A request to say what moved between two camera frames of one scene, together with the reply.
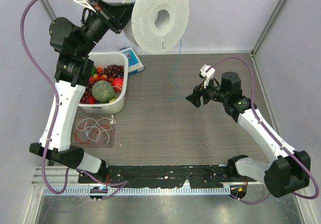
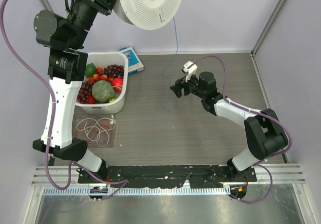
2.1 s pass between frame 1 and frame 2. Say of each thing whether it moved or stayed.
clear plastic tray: stayed
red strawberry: stayed
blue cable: moved
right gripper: moved
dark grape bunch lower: stayed
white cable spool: moved
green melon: stayed
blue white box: stayed
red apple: stayed
